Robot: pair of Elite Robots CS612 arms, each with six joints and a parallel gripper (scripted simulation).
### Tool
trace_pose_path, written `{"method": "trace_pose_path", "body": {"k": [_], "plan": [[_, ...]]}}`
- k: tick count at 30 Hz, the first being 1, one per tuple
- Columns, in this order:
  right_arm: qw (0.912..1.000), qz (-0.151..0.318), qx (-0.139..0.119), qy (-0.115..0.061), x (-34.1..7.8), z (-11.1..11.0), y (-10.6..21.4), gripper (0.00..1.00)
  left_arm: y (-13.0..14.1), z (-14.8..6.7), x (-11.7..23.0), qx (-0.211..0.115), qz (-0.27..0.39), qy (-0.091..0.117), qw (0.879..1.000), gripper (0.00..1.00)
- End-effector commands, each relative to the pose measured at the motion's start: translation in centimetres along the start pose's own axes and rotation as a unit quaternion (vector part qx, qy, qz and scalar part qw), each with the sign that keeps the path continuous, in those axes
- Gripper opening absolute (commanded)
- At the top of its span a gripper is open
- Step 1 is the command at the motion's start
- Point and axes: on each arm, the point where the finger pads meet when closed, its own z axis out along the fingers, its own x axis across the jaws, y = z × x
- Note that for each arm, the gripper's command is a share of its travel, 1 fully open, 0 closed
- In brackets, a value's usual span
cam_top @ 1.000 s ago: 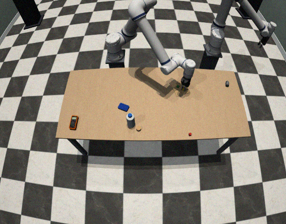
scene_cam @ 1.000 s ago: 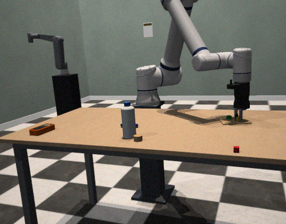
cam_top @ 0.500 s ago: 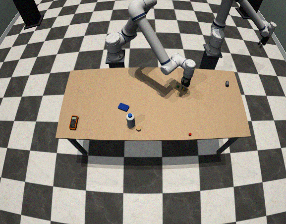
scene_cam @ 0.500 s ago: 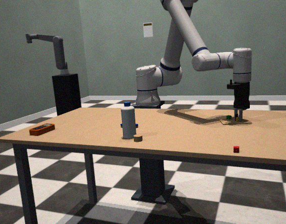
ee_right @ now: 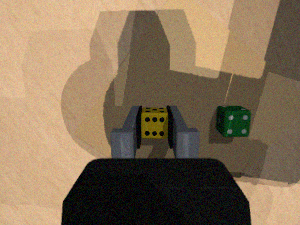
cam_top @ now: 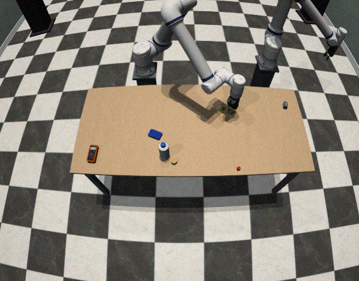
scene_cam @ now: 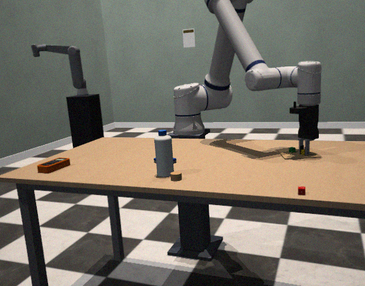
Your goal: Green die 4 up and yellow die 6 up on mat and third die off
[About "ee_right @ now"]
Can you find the yellow die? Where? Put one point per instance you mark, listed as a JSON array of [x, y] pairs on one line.
[[154, 123]]

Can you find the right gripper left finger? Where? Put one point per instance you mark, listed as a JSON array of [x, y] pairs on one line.
[[126, 140]]

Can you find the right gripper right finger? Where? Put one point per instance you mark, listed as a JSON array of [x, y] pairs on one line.
[[183, 140]]

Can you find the green die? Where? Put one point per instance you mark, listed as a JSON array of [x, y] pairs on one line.
[[233, 121]]

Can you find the tan mat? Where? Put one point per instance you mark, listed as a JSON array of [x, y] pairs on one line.
[[187, 58]]

